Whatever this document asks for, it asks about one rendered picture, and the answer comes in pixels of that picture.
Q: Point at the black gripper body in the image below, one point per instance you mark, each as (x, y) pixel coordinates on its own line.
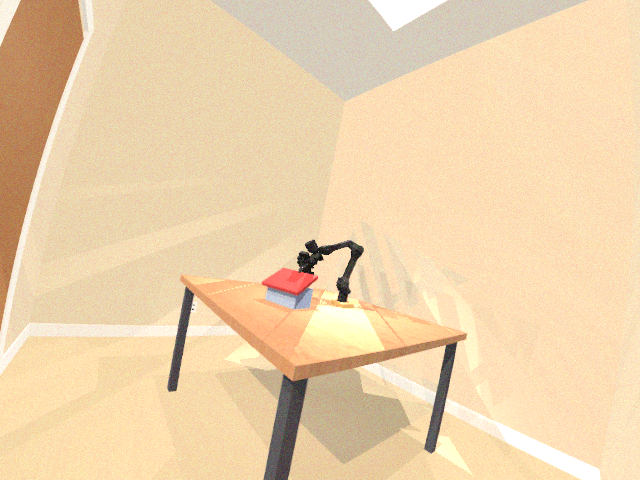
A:
(311, 259)

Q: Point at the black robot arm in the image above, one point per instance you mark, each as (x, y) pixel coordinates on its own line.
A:
(342, 283)

